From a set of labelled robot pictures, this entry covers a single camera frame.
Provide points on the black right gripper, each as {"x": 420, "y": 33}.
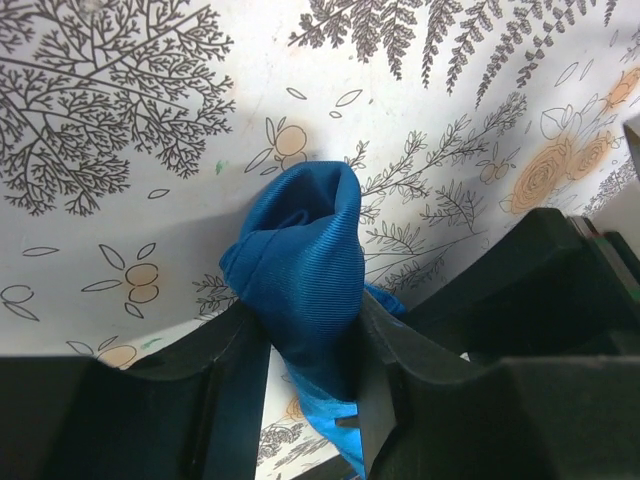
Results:
{"x": 553, "y": 285}

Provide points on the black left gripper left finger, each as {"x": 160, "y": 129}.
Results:
{"x": 192, "y": 410}

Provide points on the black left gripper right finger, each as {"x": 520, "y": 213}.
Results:
{"x": 426, "y": 413}

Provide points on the blue cloth napkin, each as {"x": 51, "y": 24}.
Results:
{"x": 298, "y": 265}

